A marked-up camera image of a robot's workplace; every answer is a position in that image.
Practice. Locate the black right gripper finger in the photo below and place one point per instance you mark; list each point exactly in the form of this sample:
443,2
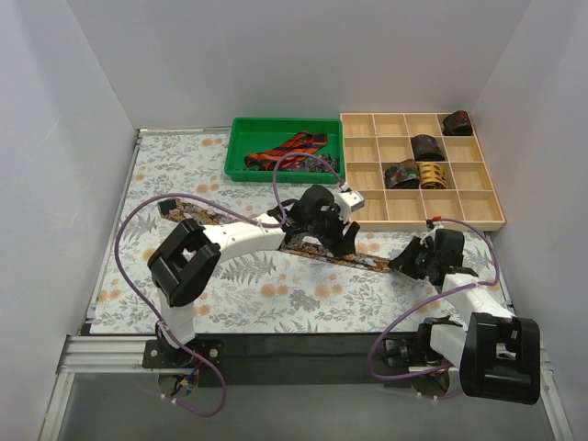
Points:
407,259
415,270

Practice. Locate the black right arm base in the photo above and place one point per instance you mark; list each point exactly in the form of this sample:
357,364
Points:
407,350

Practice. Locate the orange navy striped tie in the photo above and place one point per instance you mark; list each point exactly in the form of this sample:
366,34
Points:
301,142

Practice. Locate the green plastic tray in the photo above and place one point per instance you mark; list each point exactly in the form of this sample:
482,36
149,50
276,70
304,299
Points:
255,135

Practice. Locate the rolled green brown tie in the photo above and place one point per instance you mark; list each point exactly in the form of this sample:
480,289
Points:
402,175

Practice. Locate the rolled dark floral tie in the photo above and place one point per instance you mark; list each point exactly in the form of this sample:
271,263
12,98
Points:
426,149

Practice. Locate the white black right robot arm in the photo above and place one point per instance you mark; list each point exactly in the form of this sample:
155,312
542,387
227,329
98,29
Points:
496,353

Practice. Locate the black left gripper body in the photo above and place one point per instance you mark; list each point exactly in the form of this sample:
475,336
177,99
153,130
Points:
335,231

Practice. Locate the rolled dark red tie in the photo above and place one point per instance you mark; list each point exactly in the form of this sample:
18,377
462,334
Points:
457,123

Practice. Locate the aluminium frame rail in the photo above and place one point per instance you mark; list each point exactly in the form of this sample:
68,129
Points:
119,353

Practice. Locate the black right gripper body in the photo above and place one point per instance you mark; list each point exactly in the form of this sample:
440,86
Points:
417,256

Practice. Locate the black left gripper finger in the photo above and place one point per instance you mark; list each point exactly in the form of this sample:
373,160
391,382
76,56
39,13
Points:
327,238
345,243

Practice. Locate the brown cat print tie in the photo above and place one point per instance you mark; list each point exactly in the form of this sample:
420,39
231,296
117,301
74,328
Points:
176,210

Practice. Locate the dark blue patterned tie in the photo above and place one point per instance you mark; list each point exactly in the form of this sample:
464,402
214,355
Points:
321,164

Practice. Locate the floral print table mat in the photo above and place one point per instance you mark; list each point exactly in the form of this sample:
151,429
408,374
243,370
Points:
257,293

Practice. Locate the rolled yellow black tie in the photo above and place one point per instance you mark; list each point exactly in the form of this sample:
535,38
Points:
432,176

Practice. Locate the wooden compartment organizer box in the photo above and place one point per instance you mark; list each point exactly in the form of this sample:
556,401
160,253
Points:
374,141

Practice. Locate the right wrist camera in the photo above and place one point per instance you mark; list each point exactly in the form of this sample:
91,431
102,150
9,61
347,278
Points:
434,223

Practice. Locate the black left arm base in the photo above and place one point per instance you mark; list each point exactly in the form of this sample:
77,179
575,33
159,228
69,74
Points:
159,354

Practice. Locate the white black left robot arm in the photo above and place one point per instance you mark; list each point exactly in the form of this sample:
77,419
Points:
183,264

